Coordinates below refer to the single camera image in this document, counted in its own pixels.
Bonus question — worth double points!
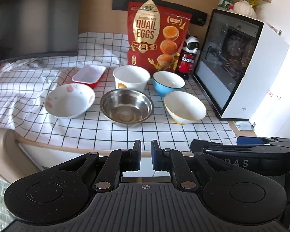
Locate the stainless steel bowl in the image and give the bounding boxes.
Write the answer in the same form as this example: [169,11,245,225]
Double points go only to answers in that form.
[100,89,154,127]

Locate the white yellow-rimmed bowl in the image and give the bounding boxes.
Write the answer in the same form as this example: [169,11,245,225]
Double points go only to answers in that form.
[164,91,206,125]

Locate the blue ceramic bowl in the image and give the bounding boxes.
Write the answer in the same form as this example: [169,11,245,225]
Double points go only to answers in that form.
[153,71,185,97]

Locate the white floral bowl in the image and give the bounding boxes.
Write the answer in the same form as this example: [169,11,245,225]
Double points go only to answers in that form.
[44,83,95,118]

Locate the white paper cup bowl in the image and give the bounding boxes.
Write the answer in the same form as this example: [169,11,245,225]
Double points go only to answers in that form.
[113,65,151,92]

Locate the red white rectangular tray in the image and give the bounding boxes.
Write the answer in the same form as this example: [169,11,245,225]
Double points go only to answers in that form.
[72,64,106,89]

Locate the white black checkered tablecloth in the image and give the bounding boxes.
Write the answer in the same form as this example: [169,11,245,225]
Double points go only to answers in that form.
[0,32,236,151]

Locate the white computer case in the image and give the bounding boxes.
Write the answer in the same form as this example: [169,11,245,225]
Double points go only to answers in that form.
[193,9,289,120]

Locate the red quail eggs bag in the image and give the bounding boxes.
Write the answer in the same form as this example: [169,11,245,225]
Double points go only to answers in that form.
[127,0,192,75]

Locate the white pumpkin decoration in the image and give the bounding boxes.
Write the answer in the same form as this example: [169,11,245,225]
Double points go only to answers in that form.
[233,1,257,18]

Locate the black monitor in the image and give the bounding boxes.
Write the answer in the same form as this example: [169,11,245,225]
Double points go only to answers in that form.
[0,0,81,63]

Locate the green white jar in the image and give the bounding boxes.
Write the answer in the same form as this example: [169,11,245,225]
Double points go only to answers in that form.
[217,0,234,11]

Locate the black wall power strip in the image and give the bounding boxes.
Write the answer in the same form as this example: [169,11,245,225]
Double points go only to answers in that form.
[111,0,208,27]

